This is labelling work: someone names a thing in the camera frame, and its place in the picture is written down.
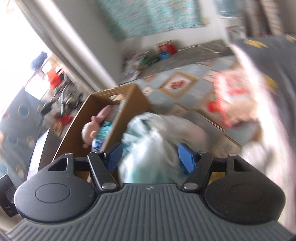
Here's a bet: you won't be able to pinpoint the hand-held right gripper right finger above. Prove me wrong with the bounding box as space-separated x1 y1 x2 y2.
178 142 256 192

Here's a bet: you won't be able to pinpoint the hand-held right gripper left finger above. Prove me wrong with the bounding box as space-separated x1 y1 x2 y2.
47 142 123 192

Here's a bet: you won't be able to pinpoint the white plastic bag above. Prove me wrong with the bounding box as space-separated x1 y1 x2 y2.
117 112 209 184

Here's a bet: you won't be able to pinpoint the brown cardboard box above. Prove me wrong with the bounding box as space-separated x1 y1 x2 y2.
52 83 153 184

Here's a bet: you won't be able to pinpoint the pink plush toy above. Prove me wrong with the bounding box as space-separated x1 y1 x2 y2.
81 105 116 149

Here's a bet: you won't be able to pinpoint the dark box with white side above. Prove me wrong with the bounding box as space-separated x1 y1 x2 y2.
26 129 63 179

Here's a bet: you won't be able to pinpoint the patterned quilt blanket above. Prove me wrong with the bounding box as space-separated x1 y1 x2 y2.
128 55 244 149

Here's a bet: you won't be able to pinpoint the grey cloth with circle print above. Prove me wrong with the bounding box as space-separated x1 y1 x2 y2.
0 88 48 186

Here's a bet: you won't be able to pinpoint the bicycle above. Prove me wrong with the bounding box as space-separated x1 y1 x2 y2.
53 78 84 110

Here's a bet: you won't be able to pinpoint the red white snack packet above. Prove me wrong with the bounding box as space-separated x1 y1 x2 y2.
206 69 260 128

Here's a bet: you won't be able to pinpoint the pile of clear plastic bags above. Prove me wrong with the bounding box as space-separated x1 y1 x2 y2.
122 53 160 78

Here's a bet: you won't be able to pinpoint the red packets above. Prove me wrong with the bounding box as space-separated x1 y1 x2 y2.
157 41 176 55

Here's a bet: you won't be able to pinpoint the person's grey clothing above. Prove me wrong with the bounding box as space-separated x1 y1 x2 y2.
231 32 296 232

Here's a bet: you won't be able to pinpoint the blue hanging garment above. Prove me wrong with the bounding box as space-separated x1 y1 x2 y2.
31 50 48 70

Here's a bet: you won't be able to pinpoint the white cabinet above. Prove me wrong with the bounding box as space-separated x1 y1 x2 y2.
221 16 246 39

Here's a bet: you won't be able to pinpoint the white power cable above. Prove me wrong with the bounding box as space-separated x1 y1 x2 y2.
181 44 223 53

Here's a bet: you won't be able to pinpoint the teal patterned wall cloth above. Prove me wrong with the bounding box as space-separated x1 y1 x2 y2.
97 0 204 42

